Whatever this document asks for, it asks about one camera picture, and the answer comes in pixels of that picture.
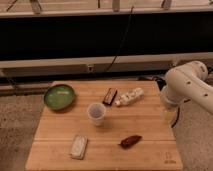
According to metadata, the white rectangular sponge block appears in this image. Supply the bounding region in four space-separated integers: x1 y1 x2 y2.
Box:
70 135 88 160

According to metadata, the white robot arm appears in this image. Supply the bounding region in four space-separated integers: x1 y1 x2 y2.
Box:
160 61 213 115

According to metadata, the black hanging cable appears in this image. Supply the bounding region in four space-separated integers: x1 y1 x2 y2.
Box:
105 4 136 73

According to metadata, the brown wrapped snack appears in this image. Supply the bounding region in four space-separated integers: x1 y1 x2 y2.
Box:
120 135 142 149

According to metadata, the green ceramic bowl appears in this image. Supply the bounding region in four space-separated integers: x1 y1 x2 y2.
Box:
43 84 76 110

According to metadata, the dark chocolate bar wrapper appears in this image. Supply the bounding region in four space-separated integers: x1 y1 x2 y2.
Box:
103 88 117 105

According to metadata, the wooden bamboo board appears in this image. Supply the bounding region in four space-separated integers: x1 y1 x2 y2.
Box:
26 81 183 171

